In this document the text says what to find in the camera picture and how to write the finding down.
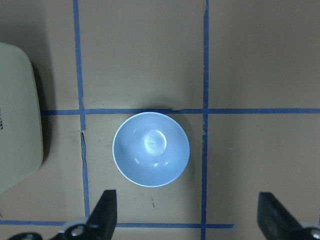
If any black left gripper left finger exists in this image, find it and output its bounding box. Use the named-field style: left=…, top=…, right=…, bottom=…
left=87, top=189, right=117, bottom=240

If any white chrome toaster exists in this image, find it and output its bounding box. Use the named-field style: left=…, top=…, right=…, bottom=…
left=0, top=43, right=44, bottom=193

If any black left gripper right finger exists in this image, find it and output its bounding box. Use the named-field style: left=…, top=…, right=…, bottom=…
left=257, top=192, right=305, bottom=240

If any blue bowl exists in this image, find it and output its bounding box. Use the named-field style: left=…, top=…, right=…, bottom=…
left=112, top=112, right=190, bottom=188

